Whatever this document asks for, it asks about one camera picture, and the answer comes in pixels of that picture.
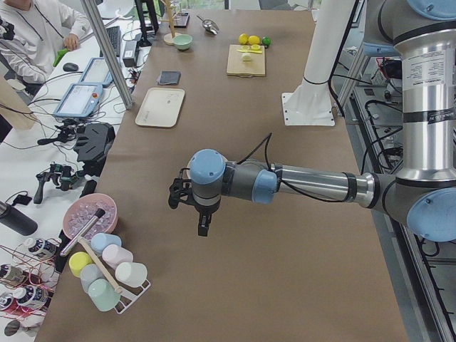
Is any grey cup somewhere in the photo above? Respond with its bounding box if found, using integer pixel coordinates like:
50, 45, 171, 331
79, 264, 104, 293

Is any yellow lemon near lime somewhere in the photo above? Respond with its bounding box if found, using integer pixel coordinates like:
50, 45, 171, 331
247, 35, 261, 46

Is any wooden cutting board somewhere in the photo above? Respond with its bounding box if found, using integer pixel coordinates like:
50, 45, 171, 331
227, 44, 266, 77

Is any pink cup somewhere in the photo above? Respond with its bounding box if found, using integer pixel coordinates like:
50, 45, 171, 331
102, 244, 133, 269

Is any black thermos bottle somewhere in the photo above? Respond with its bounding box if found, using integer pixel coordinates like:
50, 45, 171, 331
1, 202, 38, 236

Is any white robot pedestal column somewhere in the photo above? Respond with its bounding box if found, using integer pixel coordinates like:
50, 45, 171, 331
282, 0, 357, 126

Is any steel ice scoop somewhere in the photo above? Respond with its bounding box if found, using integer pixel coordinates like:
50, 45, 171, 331
197, 15, 219, 35

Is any yellow lemon outer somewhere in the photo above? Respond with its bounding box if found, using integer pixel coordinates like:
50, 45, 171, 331
238, 33, 249, 45

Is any green lime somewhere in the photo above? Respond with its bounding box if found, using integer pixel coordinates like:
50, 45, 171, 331
261, 36, 271, 48

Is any yellow cup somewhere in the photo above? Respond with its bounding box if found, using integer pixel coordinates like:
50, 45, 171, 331
68, 252, 93, 278

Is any cream rabbit tray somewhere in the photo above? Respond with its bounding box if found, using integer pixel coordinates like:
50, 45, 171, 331
135, 88, 185, 128

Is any grey folded cloth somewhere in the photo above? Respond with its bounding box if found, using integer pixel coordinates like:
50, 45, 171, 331
157, 71, 181, 86

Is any seated person white sweater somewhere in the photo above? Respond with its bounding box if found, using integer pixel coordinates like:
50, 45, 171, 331
1, 1, 90, 84

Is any black keyboard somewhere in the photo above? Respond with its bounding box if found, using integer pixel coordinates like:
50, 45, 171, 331
106, 26, 122, 57

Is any mint cup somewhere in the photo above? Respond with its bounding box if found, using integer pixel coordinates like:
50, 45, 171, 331
88, 279, 120, 312

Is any pink bowl with ice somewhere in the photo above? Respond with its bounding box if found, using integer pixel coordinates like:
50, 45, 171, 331
63, 193, 118, 239

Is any upper teach pendant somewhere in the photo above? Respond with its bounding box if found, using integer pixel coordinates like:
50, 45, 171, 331
53, 83, 103, 118

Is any blue cup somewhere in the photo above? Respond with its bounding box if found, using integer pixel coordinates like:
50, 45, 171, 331
90, 233, 122, 256

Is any yellow plastic knife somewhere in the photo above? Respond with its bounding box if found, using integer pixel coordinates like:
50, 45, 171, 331
237, 49, 263, 54

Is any aluminium frame post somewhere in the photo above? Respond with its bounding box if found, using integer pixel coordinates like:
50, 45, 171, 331
81, 0, 133, 110

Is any white cup rack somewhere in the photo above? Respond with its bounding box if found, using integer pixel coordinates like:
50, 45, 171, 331
76, 237, 152, 315

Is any wooden cup tree stand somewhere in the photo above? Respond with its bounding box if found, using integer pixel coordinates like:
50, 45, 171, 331
160, 0, 182, 46

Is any copper wire bottle rack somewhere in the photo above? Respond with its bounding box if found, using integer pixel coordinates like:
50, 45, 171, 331
1, 238, 59, 320

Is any white cup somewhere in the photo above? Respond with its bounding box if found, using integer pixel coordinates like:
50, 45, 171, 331
115, 262, 147, 288

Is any steel muddler black tip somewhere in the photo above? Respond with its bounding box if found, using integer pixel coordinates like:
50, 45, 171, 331
60, 208, 105, 257

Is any mint green bowl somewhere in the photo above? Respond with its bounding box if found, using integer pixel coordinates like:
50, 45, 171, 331
173, 34, 193, 51

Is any black computer mouse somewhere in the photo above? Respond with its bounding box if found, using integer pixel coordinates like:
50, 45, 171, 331
63, 63, 79, 72

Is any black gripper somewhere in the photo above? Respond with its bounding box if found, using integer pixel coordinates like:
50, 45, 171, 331
168, 169, 220, 237

